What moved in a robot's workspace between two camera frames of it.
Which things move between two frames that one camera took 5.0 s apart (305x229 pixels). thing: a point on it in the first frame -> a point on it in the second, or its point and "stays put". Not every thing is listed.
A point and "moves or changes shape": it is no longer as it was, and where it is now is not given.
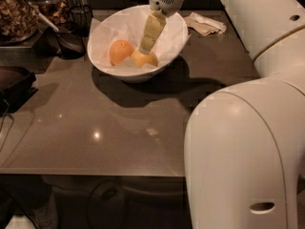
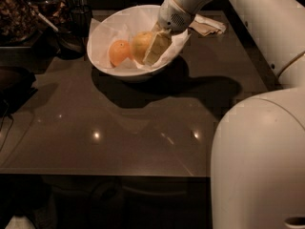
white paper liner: (128, 23) stays put
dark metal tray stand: (35, 58) stays put
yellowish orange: (141, 59) moves or changes shape
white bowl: (129, 25) stays put
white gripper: (166, 0) -> (171, 15)
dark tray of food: (19, 21) stays put
